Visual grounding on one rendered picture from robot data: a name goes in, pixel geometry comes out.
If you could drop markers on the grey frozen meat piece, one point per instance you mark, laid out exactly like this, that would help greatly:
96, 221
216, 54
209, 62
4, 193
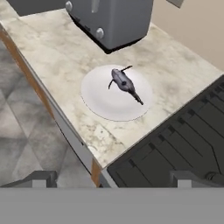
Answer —
124, 81

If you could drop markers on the white round plate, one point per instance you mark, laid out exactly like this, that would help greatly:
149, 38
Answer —
116, 96

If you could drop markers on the grey toaster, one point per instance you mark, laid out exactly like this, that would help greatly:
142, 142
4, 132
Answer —
112, 20

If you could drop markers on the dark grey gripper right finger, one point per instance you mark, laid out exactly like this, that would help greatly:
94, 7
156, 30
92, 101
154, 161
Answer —
186, 178

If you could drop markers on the wooden counter cupboard front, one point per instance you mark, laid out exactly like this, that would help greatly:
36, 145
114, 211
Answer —
43, 96

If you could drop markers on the black hob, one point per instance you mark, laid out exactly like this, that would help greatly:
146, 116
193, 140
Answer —
180, 145

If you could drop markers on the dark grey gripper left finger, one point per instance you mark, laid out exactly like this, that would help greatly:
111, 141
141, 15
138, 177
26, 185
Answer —
43, 178

